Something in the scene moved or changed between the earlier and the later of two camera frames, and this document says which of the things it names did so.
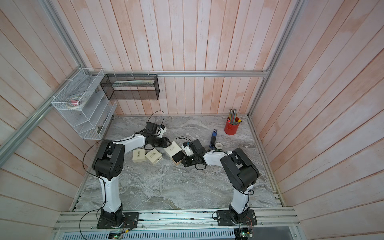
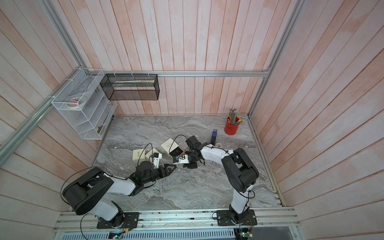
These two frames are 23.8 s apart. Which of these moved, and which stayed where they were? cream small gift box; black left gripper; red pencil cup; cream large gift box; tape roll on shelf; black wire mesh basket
Moved: black left gripper; cream small gift box
Stayed: black wire mesh basket; red pencil cup; cream large gift box; tape roll on shelf
